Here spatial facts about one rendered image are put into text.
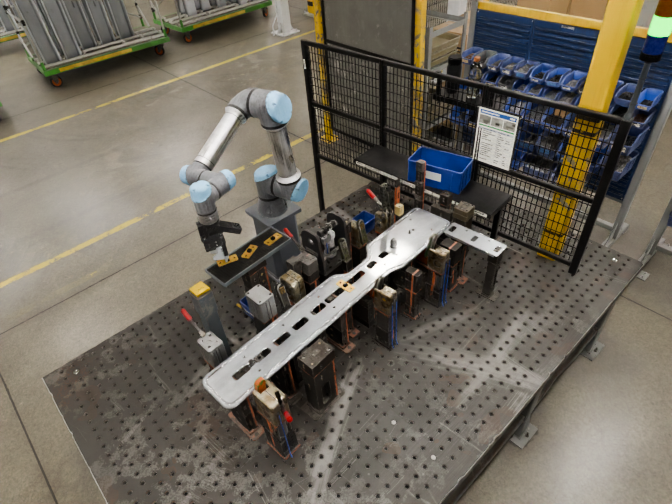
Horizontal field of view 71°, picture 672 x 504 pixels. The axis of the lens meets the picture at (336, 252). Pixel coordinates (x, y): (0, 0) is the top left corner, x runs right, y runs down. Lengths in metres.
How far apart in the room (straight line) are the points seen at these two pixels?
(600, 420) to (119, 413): 2.43
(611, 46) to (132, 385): 2.42
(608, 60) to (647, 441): 1.93
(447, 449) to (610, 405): 1.38
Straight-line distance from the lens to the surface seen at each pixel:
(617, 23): 2.22
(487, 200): 2.55
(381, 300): 2.01
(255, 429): 2.06
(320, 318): 1.96
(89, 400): 2.43
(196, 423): 2.16
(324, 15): 4.77
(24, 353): 3.89
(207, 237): 1.86
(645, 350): 3.49
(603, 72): 2.28
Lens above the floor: 2.48
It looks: 41 degrees down
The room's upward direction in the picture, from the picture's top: 5 degrees counter-clockwise
